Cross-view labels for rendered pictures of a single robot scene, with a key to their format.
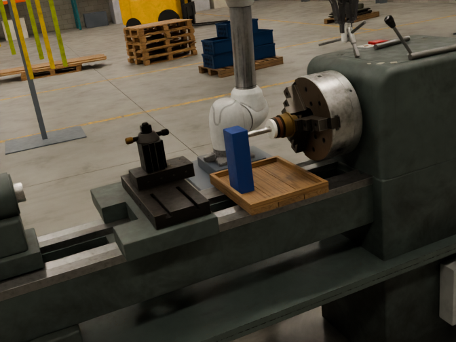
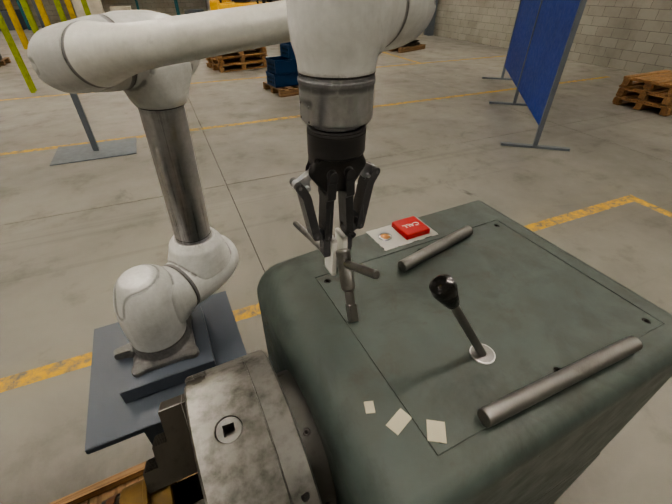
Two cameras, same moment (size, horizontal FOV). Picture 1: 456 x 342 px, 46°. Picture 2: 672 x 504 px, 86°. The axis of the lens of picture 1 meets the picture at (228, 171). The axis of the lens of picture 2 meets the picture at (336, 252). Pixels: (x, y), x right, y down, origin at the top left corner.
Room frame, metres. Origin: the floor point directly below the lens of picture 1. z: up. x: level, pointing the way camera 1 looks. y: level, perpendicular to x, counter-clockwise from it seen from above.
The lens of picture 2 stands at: (1.65, -0.48, 1.69)
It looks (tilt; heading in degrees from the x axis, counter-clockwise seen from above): 37 degrees down; 355
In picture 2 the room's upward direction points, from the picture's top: straight up
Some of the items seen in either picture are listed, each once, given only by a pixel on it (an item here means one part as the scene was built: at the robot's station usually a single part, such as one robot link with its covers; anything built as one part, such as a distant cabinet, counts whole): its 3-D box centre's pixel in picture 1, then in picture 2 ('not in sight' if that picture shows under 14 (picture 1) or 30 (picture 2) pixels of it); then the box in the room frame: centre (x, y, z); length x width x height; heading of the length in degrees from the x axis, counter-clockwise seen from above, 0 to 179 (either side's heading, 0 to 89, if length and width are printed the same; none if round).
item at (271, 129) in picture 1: (257, 132); not in sight; (1.83, -0.12, 1.08); 0.13 x 0.07 x 0.07; 111
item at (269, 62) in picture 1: (238, 45); (299, 66); (9.21, -0.44, 0.39); 1.20 x 0.80 x 0.79; 117
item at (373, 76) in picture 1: (402, 98); (438, 364); (2.09, -0.73, 1.06); 0.59 x 0.48 x 0.39; 111
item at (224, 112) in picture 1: (227, 122); (151, 302); (2.42, -0.03, 0.97); 0.18 x 0.16 x 0.22; 146
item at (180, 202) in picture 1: (161, 193); not in sight; (1.70, 0.23, 0.95); 0.43 x 0.18 x 0.04; 21
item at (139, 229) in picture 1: (148, 209); not in sight; (1.71, 0.28, 0.90); 0.53 x 0.30 x 0.06; 21
